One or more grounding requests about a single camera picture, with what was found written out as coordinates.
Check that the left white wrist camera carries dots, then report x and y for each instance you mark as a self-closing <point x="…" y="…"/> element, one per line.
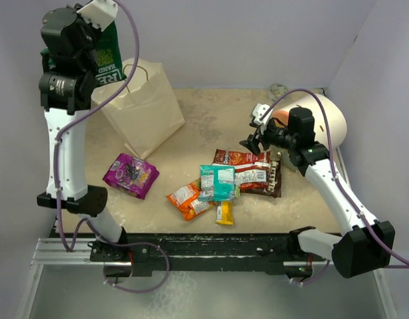
<point x="99" y="13"/>

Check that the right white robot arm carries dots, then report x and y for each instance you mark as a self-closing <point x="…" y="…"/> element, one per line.
<point x="359" y="247"/>

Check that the brown m&m's bag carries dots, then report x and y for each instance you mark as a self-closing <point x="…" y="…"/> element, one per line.
<point x="274" y="182"/>

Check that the teal snack packet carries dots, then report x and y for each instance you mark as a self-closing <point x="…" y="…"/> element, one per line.
<point x="217" y="183"/>

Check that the red doritos bag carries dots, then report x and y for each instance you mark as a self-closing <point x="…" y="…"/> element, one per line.
<point x="242" y="162"/>

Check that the brown paper bag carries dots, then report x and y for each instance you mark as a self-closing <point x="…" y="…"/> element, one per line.
<point x="146" y="113"/>

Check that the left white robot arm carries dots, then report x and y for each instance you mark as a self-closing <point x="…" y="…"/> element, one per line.
<point x="67" y="186"/>

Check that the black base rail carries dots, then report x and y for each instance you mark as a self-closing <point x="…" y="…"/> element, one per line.
<point x="270" y="253"/>

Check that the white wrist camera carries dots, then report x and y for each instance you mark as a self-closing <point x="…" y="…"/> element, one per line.
<point x="260" y="116"/>
<point x="99" y="13"/>

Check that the orange snack bag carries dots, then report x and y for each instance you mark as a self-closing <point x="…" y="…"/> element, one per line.
<point x="186" y="200"/>

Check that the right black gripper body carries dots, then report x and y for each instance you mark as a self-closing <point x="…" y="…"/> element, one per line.
<point x="277" y="136"/>

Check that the small tape roll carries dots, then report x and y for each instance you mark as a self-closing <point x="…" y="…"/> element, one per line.
<point x="277" y="91"/>

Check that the green chips bag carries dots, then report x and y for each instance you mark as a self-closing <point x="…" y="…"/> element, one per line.
<point x="110" y="56"/>

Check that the yellow snack bar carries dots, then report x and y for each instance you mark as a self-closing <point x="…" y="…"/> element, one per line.
<point x="224" y="213"/>

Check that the large cylindrical drum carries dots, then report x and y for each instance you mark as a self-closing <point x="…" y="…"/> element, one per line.
<point x="336" y="120"/>

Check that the aluminium frame rail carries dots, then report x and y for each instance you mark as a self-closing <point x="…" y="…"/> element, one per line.
<point x="70" y="285"/>

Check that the purple candy bag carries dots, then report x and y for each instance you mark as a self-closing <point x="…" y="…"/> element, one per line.
<point x="131" y="175"/>

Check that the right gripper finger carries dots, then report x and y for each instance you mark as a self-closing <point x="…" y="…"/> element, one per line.
<point x="252" y="146"/>
<point x="256" y="138"/>

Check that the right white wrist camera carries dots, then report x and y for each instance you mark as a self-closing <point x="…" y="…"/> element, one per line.
<point x="260" y="116"/>

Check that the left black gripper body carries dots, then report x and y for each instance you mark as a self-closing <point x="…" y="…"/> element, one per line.
<point x="92" y="34"/>

